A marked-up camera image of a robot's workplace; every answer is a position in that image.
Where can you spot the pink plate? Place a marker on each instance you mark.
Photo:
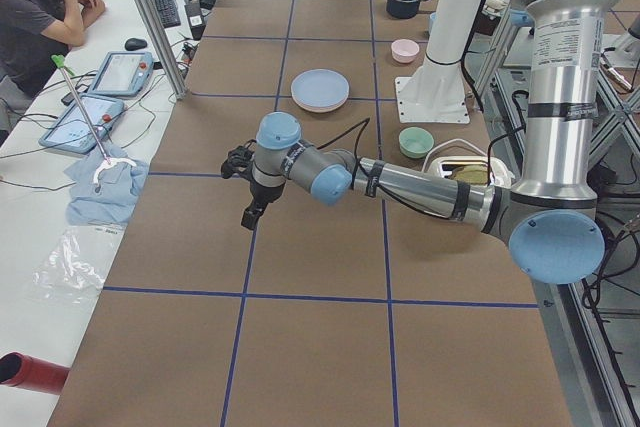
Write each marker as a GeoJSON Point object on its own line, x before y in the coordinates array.
{"type": "Point", "coordinates": [321, 109]}

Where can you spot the black box with label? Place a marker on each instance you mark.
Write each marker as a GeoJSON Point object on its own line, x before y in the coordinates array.
{"type": "Point", "coordinates": [195, 19]}

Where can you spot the red tube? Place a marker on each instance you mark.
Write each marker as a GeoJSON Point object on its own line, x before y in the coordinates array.
{"type": "Point", "coordinates": [26, 372]}

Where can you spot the blue teach pendant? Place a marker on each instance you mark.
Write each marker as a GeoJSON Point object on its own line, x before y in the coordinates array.
{"type": "Point", "coordinates": [122, 74]}
{"type": "Point", "coordinates": [71, 133]}

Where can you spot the pink bowl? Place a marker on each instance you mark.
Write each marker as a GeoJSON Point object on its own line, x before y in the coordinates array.
{"type": "Point", "coordinates": [404, 51]}

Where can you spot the cream toaster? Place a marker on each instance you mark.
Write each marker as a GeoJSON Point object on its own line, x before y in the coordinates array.
{"type": "Point", "coordinates": [437, 163]}

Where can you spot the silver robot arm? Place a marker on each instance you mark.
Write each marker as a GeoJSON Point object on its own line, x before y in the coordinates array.
{"type": "Point", "coordinates": [546, 218]}

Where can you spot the green bowl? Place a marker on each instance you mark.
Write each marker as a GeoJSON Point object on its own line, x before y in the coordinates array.
{"type": "Point", "coordinates": [415, 142]}

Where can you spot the blue teach pendant near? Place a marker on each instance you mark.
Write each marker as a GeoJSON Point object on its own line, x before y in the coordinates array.
{"type": "Point", "coordinates": [71, 133]}

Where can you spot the black keyboard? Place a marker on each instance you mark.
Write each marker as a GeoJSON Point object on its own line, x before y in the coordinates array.
{"type": "Point", "coordinates": [167, 12]}

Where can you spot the blue teach pendant far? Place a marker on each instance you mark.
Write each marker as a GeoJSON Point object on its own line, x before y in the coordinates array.
{"type": "Point", "coordinates": [122, 74]}

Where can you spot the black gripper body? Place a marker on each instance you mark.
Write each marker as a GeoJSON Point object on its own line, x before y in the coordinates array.
{"type": "Point", "coordinates": [261, 191]}

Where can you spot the light blue cloth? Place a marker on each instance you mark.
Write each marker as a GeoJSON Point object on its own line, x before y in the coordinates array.
{"type": "Point", "coordinates": [113, 200]}

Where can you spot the grey aluminium frame post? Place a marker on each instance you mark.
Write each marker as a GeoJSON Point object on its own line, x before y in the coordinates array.
{"type": "Point", "coordinates": [162, 46]}

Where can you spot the light blue cup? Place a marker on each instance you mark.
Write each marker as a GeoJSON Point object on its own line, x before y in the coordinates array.
{"type": "Point", "coordinates": [432, 22]}

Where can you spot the blue plate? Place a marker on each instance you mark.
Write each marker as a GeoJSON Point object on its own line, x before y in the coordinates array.
{"type": "Point", "coordinates": [320, 88]}

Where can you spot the toast slices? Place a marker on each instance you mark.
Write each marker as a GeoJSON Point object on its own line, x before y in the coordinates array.
{"type": "Point", "coordinates": [474, 174]}

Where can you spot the black computer mouse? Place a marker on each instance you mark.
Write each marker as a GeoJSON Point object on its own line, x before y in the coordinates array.
{"type": "Point", "coordinates": [134, 44]}

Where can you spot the seated person in grey shirt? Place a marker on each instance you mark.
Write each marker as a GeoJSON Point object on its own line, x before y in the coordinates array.
{"type": "Point", "coordinates": [33, 31]}

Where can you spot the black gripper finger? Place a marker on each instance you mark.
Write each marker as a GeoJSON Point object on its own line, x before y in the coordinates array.
{"type": "Point", "coordinates": [252, 215]}

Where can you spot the clear plastic bag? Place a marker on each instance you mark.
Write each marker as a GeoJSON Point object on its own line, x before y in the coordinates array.
{"type": "Point", "coordinates": [75, 271]}

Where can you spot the grabber stick with green handle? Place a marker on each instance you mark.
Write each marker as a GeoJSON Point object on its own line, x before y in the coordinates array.
{"type": "Point", "coordinates": [108, 161]}

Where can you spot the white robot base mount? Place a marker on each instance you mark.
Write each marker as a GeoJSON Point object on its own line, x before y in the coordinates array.
{"type": "Point", "coordinates": [435, 93]}

